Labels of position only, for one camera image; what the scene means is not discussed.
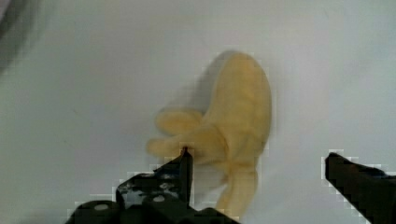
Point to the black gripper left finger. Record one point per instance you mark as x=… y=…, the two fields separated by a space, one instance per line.
x=173 y=178

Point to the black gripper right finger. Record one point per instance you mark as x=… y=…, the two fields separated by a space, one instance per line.
x=369 y=190

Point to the yellow plush banana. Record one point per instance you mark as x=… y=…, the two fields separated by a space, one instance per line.
x=231 y=135

